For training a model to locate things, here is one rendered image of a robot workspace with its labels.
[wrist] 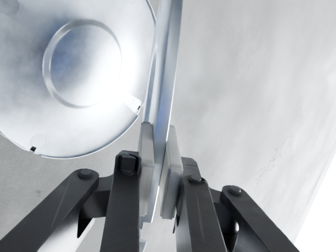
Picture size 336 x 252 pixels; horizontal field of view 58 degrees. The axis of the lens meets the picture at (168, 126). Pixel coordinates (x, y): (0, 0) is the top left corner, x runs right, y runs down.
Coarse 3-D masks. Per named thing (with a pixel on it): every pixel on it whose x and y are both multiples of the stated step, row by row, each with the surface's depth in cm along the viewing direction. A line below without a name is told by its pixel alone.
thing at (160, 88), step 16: (160, 0) 33; (176, 0) 19; (160, 16) 29; (176, 16) 18; (160, 32) 25; (176, 32) 18; (160, 48) 22; (176, 48) 18; (160, 64) 20; (176, 64) 18; (160, 80) 18; (160, 96) 18; (144, 112) 38; (160, 112) 18; (160, 128) 18; (160, 144) 18; (160, 160) 18; (160, 176) 18; (144, 240) 22
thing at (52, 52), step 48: (48, 0) 37; (96, 0) 42; (144, 0) 48; (0, 48) 35; (48, 48) 39; (96, 48) 44; (144, 48) 51; (0, 96) 37; (48, 96) 41; (96, 96) 47; (144, 96) 55; (48, 144) 44; (96, 144) 51
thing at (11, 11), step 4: (0, 0) 33; (4, 0) 34; (8, 0) 34; (12, 0) 34; (16, 0) 34; (0, 4) 34; (4, 4) 34; (8, 4) 34; (12, 4) 34; (16, 4) 35; (0, 8) 34; (4, 8) 34; (8, 8) 34; (12, 8) 34; (16, 8) 35; (4, 12) 34; (8, 12) 34; (12, 12) 35
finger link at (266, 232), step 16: (224, 192) 14; (240, 192) 14; (240, 208) 13; (256, 208) 13; (240, 224) 12; (256, 224) 12; (272, 224) 12; (224, 240) 14; (240, 240) 12; (256, 240) 11; (272, 240) 11; (288, 240) 11
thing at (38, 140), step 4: (32, 136) 42; (36, 136) 42; (40, 136) 43; (44, 136) 43; (32, 140) 42; (36, 140) 42; (40, 140) 43; (44, 140) 43; (32, 144) 42; (36, 144) 43; (40, 144) 43
